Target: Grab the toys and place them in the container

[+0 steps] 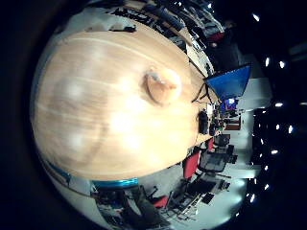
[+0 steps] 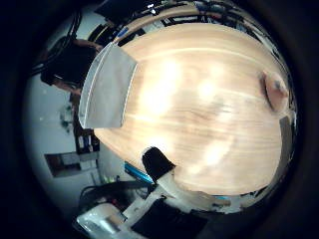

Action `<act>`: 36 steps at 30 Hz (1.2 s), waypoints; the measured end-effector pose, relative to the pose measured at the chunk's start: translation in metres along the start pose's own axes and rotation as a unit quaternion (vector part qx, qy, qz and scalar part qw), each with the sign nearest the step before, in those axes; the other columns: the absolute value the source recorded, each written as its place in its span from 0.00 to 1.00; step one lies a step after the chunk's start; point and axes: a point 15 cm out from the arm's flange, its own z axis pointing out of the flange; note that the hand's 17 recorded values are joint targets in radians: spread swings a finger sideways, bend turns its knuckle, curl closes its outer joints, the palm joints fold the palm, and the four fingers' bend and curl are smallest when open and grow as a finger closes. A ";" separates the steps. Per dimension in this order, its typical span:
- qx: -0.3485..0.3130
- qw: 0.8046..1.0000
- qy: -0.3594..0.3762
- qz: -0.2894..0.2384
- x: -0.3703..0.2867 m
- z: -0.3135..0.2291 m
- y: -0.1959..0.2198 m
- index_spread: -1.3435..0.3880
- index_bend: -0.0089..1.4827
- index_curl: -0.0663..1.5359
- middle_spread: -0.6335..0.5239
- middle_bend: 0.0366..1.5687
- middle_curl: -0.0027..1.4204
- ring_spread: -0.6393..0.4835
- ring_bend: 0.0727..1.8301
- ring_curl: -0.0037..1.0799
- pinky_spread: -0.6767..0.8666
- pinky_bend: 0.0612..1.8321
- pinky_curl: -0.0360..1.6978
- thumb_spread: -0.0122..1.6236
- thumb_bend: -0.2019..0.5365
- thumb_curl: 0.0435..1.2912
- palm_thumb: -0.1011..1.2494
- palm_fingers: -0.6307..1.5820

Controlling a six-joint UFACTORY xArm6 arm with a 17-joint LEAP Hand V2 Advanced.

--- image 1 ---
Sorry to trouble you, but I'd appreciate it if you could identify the black tripod stand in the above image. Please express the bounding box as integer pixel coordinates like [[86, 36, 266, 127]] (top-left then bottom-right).
[[191, 82, 214, 104]]

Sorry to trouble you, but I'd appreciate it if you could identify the orange plush toy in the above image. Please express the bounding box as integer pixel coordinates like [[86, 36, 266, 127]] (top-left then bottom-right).
[[142, 67, 182, 106]]

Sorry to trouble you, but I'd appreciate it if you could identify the black office chair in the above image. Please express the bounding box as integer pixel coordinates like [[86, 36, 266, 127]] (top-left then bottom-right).
[[198, 149, 228, 174]]

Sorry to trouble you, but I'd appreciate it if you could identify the large red chair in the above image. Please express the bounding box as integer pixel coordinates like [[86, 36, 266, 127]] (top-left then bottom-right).
[[181, 150, 201, 180]]

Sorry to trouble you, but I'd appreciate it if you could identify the small red chair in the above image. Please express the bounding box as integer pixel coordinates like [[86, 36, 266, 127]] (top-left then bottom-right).
[[205, 137, 215, 152]]

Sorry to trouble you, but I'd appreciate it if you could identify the flat black object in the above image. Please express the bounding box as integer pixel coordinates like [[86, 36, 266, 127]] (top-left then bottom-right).
[[109, 25, 137, 34]]

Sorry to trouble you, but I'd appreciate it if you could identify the low red chair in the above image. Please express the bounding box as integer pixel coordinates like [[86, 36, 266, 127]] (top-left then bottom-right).
[[150, 195, 170, 209]]

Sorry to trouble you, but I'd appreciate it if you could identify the black device on table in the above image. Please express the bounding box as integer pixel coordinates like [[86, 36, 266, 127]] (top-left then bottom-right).
[[198, 109, 210, 135]]

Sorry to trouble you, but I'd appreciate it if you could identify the long blue table edge strip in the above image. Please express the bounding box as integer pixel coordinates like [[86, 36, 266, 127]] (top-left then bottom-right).
[[92, 177, 140, 190]]

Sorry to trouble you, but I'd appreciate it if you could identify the short blue table edge strip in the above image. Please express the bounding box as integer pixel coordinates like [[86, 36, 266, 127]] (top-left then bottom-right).
[[47, 161, 72, 180]]

